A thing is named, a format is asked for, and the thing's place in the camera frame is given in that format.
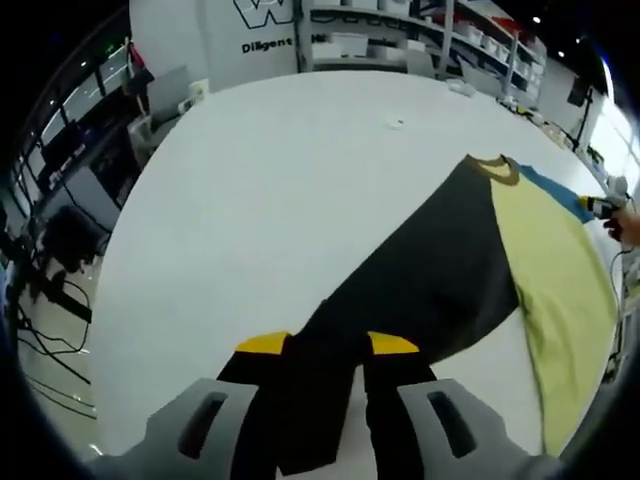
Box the person's right hand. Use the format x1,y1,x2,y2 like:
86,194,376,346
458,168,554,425
604,208,640,244

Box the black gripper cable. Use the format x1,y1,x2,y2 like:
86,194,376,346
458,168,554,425
607,247,634,321

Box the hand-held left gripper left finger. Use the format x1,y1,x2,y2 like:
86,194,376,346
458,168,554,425
89,329,294,480

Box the grey flat panel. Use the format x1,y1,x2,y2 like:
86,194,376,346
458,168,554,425
149,64,194,132

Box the rows of white storage bins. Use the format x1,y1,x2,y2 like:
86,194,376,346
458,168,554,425
319,0,546,91

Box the yellow and white gadget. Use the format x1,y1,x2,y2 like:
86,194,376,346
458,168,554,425
499,97,536,120

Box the red hanging cloth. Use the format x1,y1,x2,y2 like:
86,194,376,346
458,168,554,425
127,42,155,95

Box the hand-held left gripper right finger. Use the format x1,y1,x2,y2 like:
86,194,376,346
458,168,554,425
362,330,559,480

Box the grey metal shelf rack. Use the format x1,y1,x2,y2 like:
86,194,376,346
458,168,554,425
297,0,549,109

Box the white storage box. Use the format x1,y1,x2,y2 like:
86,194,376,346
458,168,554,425
127,117,154,151

